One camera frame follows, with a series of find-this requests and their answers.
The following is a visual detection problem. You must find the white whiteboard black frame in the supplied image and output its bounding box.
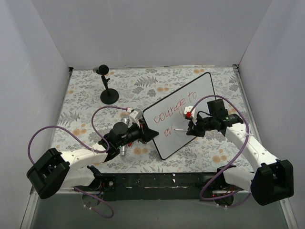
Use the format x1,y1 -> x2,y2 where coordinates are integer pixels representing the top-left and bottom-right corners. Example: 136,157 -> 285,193
143,73 -> 215,160

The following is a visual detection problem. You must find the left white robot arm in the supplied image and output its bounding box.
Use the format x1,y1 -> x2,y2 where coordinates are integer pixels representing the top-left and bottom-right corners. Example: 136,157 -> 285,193
26,120 -> 159,199

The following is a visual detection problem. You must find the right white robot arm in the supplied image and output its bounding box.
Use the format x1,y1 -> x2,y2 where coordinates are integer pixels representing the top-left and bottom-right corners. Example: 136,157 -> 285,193
183,99 -> 294,206

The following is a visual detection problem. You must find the silver microphone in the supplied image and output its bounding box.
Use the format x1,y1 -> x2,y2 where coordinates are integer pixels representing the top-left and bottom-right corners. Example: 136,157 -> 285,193
120,114 -> 130,156

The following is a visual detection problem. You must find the black microphone stand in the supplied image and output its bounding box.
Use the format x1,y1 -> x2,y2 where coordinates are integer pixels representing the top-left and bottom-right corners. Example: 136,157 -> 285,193
100,75 -> 119,104

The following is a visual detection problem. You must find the floral table mat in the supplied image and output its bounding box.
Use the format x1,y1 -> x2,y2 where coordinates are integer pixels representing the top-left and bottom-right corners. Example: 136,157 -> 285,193
51,67 -> 251,173

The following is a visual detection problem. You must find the black base bar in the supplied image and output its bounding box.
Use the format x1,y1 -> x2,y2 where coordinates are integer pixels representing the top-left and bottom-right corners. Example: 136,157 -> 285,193
95,173 -> 245,202

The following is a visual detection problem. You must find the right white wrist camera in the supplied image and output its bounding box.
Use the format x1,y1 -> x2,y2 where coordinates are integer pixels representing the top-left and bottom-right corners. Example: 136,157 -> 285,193
183,106 -> 196,125

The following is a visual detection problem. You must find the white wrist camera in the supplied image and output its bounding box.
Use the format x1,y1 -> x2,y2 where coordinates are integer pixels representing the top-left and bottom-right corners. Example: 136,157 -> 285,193
129,108 -> 143,125
183,106 -> 196,125

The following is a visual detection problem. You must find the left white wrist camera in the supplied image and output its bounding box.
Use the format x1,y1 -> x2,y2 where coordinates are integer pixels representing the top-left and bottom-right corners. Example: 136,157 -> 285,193
129,108 -> 143,125

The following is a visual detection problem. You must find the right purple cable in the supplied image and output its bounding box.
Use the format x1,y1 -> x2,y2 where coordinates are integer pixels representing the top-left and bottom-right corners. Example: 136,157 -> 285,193
190,94 -> 252,208

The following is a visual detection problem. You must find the purple cable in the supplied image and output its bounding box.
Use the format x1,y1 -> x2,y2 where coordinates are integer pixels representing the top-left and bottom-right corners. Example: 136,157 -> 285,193
190,94 -> 252,208
28,106 -> 133,219

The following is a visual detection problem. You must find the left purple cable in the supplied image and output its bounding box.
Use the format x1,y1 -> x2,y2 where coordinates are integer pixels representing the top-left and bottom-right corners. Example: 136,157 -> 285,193
28,106 -> 133,219

